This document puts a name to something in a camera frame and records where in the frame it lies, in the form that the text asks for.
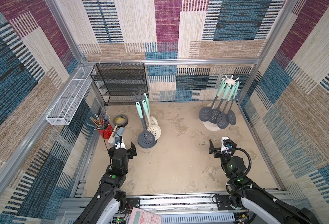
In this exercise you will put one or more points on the white wire mesh basket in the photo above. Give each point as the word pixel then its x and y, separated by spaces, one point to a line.
pixel 65 107

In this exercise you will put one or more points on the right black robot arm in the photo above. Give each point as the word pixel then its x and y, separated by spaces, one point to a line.
pixel 244 193

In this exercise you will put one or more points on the black wire mesh shelf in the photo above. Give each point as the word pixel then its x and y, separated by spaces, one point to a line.
pixel 119 83

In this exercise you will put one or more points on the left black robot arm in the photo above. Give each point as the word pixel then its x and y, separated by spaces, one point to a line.
pixel 109 199

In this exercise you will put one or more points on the grey utensil rack stand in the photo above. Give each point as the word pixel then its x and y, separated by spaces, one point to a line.
pixel 138 97

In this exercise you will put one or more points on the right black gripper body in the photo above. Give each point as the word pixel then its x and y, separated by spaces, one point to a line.
pixel 216 150

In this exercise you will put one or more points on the black tape roll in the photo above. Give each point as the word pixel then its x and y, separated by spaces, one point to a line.
pixel 121 120

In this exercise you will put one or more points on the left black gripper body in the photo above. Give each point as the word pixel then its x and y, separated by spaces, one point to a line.
pixel 130 154

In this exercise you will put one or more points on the red pencil cup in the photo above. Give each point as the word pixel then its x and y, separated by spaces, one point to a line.
pixel 101 123

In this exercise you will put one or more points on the white skimmer front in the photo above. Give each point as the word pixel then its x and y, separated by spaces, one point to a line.
pixel 153 120

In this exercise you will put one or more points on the pink calculator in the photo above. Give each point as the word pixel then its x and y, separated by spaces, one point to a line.
pixel 139 216

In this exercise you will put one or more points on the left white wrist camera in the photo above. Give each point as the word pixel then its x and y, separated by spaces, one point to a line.
pixel 119 142

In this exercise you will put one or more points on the white utensil rack stand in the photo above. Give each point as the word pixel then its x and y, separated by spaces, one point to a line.
pixel 208 125

